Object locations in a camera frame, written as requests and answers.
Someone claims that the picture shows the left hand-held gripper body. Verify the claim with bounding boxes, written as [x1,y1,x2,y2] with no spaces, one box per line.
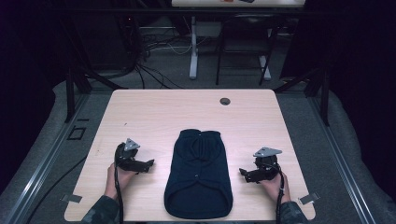
[114,137,145,173]

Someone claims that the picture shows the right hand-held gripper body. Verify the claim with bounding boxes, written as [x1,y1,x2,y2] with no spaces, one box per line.
[251,147,283,183]

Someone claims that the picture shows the person's left hand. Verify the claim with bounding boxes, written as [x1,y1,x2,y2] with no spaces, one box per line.
[104,162,138,201]

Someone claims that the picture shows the person's right hand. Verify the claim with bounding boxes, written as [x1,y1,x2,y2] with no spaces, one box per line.
[259,171,292,204]

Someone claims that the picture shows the dark blue knitted garment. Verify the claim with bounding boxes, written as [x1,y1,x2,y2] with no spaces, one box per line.
[163,128,234,220]

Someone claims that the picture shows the metal table clip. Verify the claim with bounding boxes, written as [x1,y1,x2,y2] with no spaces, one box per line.
[298,191,321,206]
[60,193,83,203]

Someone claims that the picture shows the black metal stand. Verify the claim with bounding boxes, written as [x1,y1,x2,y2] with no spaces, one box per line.
[274,62,331,127]
[59,12,129,124]

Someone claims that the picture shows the white desk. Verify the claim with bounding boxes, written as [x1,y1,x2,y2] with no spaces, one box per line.
[170,0,306,80]

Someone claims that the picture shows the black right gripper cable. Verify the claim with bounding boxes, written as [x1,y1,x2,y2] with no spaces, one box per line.
[275,170,287,224]

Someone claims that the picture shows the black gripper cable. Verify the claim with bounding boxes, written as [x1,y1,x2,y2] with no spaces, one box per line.
[275,170,287,224]
[113,166,125,224]

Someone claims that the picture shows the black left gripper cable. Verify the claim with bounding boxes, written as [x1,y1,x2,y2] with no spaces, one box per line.
[113,166,125,224]

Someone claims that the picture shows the aluminium floor rail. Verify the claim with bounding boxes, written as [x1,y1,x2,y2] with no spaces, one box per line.
[3,92,90,224]
[307,96,377,224]

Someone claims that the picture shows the black floor cable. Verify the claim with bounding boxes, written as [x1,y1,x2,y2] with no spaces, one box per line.
[25,155,88,224]

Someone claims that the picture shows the tangle of floor cables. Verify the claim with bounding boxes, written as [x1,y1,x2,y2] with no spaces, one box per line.
[124,18,200,91]

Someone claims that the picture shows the black metal chair frame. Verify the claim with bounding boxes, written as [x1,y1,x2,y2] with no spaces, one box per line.
[215,14,280,87]

